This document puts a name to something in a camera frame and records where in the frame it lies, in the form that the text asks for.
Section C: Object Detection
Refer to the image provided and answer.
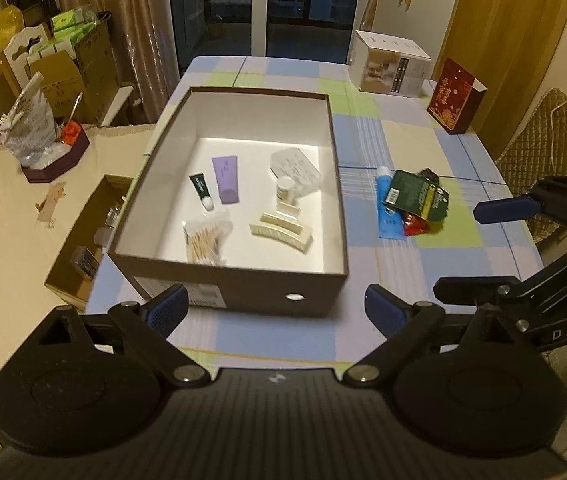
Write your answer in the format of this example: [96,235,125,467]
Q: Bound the red snack packet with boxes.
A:
[402,211,430,236]

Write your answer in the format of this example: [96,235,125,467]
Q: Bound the green blister card package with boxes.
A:
[383,170,449,222]

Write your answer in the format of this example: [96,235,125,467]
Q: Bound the blue toothpaste tube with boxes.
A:
[375,164,408,240]

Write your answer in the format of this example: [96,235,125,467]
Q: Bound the bag of cotton swabs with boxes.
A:
[183,209,233,266]

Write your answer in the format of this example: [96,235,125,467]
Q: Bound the cream plastic hair claw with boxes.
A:
[249,200,313,254]

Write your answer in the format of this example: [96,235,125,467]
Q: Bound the small black cream tube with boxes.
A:
[189,174,214,211]

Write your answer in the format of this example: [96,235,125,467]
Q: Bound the purple cleanser tube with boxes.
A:
[212,155,239,205]

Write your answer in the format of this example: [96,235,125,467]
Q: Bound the white pill bottle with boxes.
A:
[276,176,295,205]

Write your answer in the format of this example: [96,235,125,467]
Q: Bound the clear box of floss picks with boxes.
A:
[270,148,321,197]

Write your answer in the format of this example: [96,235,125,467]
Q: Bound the open cardboard floor box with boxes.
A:
[44,174,132,312]

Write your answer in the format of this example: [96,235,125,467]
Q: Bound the quilted tan chair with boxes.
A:
[495,86,567,246]

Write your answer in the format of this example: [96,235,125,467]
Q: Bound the dark red gift box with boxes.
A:
[427,58,487,134]

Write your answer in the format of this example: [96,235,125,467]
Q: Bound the brown cardboard storage box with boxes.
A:
[109,87,349,318]

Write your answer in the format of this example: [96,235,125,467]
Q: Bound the white product carton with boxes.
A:
[349,30,432,98]

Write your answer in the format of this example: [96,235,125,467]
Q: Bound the dark red octagonal tray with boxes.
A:
[21,119,90,183]

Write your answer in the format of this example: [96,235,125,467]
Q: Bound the crumpled silver plastic bag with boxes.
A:
[0,72,59,168]

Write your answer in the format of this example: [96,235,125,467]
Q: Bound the stacked cardboard boxes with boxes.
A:
[0,6,134,127]

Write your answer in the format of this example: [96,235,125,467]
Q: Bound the beige curtain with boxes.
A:
[60,0,180,122]

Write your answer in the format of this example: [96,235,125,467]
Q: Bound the white charger cable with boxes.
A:
[548,89,567,162]

